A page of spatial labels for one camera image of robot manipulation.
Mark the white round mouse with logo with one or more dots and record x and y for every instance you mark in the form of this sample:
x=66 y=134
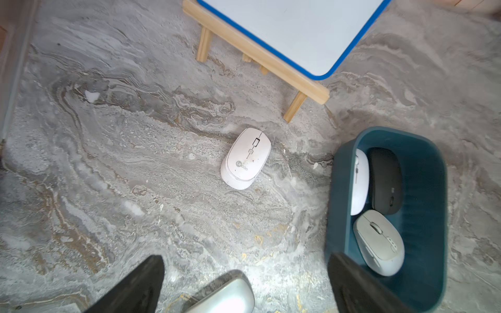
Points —
x=246 y=159

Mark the silver mouse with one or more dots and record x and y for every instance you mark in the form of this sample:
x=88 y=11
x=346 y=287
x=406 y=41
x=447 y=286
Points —
x=234 y=296

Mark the teal storage box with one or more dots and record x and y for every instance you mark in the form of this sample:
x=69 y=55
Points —
x=422 y=221

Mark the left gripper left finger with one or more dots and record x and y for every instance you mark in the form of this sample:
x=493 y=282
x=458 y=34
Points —
x=139 y=291

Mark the black slim mouse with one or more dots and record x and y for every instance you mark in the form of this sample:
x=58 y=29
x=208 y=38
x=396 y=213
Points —
x=386 y=184

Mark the whiteboard with blue frame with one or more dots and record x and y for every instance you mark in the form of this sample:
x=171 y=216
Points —
x=312 y=36

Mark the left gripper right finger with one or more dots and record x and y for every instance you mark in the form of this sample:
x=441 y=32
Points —
x=357 y=291

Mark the white slim mouse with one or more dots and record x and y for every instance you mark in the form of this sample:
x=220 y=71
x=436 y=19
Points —
x=360 y=186

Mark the grey white mouse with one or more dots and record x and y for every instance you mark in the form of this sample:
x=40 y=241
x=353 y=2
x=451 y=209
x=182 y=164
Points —
x=380 y=244

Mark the wooden easel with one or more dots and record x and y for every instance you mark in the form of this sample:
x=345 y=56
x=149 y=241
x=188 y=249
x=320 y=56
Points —
x=252 y=51

